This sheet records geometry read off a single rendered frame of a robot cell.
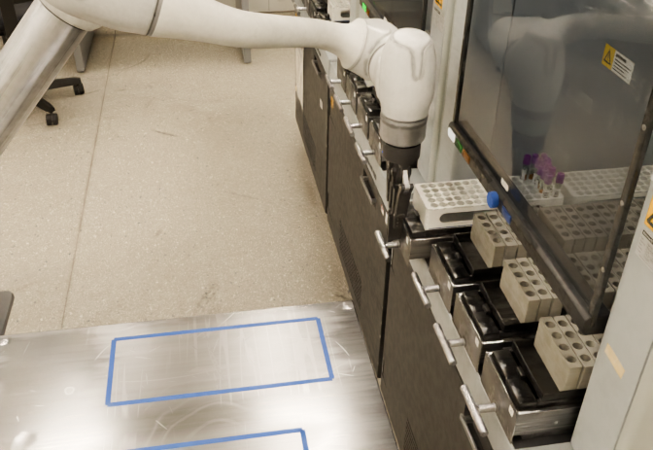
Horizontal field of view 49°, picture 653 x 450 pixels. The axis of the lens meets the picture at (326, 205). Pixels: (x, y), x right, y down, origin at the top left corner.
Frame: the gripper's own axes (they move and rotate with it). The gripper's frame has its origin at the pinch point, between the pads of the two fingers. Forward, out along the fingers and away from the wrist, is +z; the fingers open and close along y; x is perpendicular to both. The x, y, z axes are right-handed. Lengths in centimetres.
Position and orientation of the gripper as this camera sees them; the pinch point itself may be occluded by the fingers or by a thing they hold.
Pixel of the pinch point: (395, 224)
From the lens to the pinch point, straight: 152.6
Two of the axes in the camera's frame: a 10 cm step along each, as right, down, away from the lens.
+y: -1.7, -5.4, 8.2
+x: -9.8, 0.8, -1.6
